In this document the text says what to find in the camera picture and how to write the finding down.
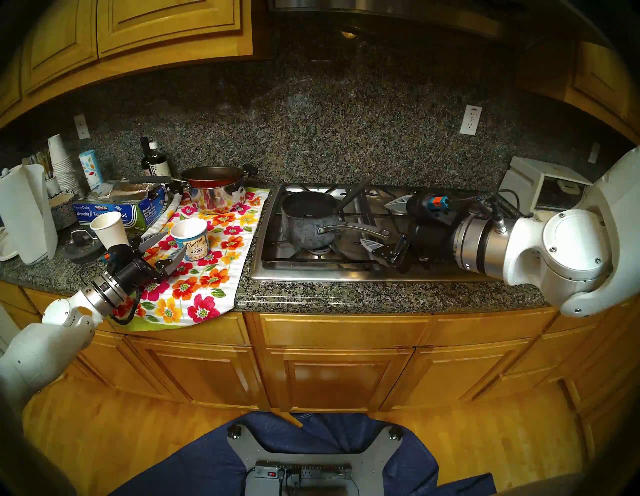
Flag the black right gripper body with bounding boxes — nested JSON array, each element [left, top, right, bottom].
[[399, 214, 464, 274]]

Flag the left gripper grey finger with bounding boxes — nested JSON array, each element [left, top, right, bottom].
[[157, 248, 188, 277], [135, 231, 169, 254]]

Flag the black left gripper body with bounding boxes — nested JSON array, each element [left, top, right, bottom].
[[116, 238, 172, 302]]

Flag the blue oatmeal paper cup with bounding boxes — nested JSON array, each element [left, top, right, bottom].
[[170, 217, 210, 262]]

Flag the steel pot red inside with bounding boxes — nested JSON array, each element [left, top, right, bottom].
[[120, 165, 259, 215]]

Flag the wooden stir sticks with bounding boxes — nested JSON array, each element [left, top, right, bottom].
[[31, 150, 53, 181]]

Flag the blue foil roll box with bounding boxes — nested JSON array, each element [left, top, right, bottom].
[[72, 181, 173, 232]]

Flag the plain white paper cup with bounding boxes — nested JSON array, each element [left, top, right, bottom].
[[90, 211, 130, 251]]

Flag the floral kitchen towel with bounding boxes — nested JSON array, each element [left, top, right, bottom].
[[107, 187, 271, 332]]

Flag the dark bottle white label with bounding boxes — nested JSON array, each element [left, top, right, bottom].
[[147, 141, 172, 177]]

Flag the stainless steel gas cooktop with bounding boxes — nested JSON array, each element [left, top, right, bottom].
[[249, 183, 531, 283]]

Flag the dark speckled saucepan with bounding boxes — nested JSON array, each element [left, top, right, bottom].
[[281, 191, 391, 251]]

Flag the speckled grey container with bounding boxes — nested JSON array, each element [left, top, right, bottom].
[[49, 194, 78, 232]]

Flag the white cup coloured drops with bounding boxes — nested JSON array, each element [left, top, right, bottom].
[[78, 150, 104, 190]]

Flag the white countertop appliance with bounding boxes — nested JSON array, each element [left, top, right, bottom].
[[498, 156, 593, 217]]

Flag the stack of white cups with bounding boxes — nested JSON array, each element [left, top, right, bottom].
[[47, 134, 81, 196]]

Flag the white paper towel roll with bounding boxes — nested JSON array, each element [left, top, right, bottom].
[[0, 164, 59, 266]]

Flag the wooden base cabinets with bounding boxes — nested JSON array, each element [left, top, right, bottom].
[[0, 280, 640, 461]]

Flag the steel range hood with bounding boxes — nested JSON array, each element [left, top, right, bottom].
[[267, 0, 506, 38]]

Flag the dark blue cloth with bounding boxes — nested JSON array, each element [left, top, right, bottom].
[[107, 411, 498, 496]]

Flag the wooden upper cabinet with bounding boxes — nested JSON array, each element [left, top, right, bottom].
[[0, 0, 256, 128], [515, 37, 640, 143]]

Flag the grey power strip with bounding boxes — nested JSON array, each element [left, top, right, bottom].
[[255, 462, 353, 482]]

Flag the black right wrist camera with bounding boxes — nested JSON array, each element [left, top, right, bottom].
[[407, 191, 453, 225]]

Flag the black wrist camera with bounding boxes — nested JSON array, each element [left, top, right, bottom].
[[101, 244, 132, 273], [407, 191, 453, 225]]

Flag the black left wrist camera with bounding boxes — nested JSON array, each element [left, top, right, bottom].
[[101, 244, 132, 273]]

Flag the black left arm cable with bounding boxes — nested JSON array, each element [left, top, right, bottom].
[[111, 285, 147, 327]]

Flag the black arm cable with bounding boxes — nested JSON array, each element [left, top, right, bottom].
[[111, 285, 147, 327], [467, 189, 523, 236]]

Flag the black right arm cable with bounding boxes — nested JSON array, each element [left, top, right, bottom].
[[467, 189, 523, 236]]

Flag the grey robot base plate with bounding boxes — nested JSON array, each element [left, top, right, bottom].
[[227, 424, 405, 496]]

